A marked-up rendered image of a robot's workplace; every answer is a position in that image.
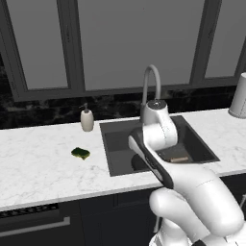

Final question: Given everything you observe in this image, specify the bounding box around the dark grey sink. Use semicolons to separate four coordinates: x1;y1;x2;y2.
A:
99;114;221;178

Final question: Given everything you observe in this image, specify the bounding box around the green sponge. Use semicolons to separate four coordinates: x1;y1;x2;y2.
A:
70;146;91;161

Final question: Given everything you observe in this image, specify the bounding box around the beige soap dispenser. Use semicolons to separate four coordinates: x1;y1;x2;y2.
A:
79;102;95;133

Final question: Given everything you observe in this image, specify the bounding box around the grey curved tap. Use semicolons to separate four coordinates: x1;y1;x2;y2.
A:
139;64;162;123

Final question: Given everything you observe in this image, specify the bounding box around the dark grey framed window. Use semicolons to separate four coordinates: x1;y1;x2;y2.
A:
0;0;246;103

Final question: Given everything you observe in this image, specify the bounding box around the dark cupboard door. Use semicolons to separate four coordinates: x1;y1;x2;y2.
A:
112;187;161;246
78;193;117;246
220;172;246;212

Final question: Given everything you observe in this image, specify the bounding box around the white cylindrical canister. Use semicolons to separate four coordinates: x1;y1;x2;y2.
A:
227;71;246;120

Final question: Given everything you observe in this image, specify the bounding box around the black dishwasher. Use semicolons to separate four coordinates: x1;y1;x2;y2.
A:
0;201;85;246

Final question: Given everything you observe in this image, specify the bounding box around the silver dishwasher handle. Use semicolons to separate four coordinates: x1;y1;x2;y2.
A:
0;216;71;238

